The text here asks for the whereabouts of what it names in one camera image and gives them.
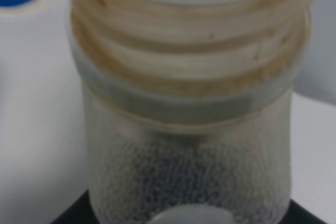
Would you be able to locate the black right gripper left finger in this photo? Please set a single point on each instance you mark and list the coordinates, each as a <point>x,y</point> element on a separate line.
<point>79,212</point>

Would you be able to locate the clear drink bottle pink label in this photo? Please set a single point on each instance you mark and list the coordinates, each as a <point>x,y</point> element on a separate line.
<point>187,106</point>

